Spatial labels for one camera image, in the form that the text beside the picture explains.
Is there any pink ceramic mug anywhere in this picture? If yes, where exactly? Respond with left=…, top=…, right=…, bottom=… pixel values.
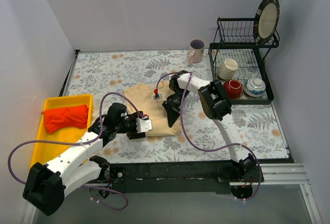
left=188, top=39, right=205, bottom=64

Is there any red bowl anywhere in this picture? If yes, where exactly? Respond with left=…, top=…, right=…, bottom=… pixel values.
left=223, top=79, right=243, bottom=99

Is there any black wire dish rack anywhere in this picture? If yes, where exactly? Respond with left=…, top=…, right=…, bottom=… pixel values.
left=208, top=18, right=279, bottom=105

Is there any black rimmed beige plate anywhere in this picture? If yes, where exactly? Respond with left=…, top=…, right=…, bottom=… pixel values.
left=253, top=0, right=280, bottom=45

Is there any beige t shirt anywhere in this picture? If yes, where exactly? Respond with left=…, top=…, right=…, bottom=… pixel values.
left=124, top=81, right=182, bottom=137

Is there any purple cable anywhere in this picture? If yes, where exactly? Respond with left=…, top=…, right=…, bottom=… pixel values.
left=154, top=72, right=264, bottom=201
left=7, top=92, right=149, bottom=211

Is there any aluminium frame rail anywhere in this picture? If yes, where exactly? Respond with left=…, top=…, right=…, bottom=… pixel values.
left=24, top=159, right=326, bottom=223

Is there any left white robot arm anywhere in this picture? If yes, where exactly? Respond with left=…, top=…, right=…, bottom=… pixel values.
left=23, top=103, right=152, bottom=216

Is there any yellow plastic tray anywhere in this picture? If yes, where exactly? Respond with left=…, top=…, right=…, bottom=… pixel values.
left=29, top=94, right=93, bottom=172

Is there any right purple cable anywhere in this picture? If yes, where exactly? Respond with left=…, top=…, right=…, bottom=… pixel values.
left=154, top=72, right=264, bottom=201

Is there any orange red cloth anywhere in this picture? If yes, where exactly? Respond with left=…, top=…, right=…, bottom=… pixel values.
left=42, top=105, right=89, bottom=133

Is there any white blue patterned bowl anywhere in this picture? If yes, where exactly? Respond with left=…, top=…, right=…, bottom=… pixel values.
left=243, top=77, right=266, bottom=97

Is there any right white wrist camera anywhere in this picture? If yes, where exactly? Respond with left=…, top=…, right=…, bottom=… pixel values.
left=153, top=89, right=162, bottom=100

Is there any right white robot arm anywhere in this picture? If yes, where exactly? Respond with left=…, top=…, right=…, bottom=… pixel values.
left=162, top=71, right=258, bottom=182

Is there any floral table mat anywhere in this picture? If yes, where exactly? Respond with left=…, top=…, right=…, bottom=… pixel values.
left=68, top=50, right=289, bottom=163

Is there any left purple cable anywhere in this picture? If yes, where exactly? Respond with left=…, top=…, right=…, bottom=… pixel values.
left=7, top=92, right=149, bottom=211

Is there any cream ceramic cup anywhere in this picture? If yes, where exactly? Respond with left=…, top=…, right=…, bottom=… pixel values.
left=218, top=58, right=238, bottom=80

